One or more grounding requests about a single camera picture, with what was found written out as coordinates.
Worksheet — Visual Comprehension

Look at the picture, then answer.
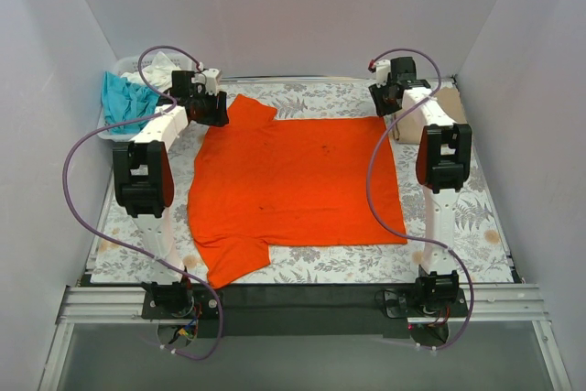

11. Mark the white plastic laundry basket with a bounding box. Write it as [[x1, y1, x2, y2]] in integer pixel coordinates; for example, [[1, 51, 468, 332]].
[[98, 51, 195, 128]]

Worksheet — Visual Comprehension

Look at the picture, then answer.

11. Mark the orange t shirt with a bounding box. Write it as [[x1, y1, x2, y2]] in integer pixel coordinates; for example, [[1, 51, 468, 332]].
[[187, 95, 406, 288]]

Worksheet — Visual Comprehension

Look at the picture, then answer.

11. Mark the white t shirt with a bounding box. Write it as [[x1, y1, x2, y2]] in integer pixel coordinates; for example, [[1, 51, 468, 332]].
[[119, 51, 180, 92]]

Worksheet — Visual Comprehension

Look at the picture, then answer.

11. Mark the folded beige t shirt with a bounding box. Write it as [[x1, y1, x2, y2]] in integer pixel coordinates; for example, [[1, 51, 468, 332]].
[[391, 87, 467, 145]]

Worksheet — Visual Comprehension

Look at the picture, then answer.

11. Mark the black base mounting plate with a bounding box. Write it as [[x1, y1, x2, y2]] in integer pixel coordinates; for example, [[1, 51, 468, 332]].
[[141, 281, 470, 339]]

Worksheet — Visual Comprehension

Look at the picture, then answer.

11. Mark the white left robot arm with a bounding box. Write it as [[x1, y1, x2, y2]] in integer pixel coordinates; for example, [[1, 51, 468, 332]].
[[113, 69, 229, 318]]

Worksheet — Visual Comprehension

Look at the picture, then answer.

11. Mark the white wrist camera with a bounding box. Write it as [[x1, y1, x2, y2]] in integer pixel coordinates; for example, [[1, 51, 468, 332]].
[[368, 59, 391, 87], [195, 67, 222, 95]]

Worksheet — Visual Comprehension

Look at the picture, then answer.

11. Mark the teal t shirt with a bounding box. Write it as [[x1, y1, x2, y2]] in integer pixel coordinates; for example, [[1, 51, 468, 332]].
[[101, 72, 159, 125]]

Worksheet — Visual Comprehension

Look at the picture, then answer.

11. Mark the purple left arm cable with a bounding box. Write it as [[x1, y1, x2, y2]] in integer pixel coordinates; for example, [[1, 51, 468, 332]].
[[61, 45, 225, 361]]

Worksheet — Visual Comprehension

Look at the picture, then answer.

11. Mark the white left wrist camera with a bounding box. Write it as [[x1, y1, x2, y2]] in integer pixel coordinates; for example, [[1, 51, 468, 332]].
[[195, 67, 222, 95]]

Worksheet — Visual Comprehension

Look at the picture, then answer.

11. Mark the aluminium frame rail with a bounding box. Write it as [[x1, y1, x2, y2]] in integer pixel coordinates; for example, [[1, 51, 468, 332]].
[[57, 284, 152, 324]]

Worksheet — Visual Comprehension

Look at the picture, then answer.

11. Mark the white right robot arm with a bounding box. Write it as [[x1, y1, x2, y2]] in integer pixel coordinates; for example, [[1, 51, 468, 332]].
[[368, 57, 472, 324]]

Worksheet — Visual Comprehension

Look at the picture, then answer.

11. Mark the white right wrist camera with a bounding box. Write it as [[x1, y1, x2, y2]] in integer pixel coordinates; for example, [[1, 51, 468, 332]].
[[368, 59, 391, 87]]

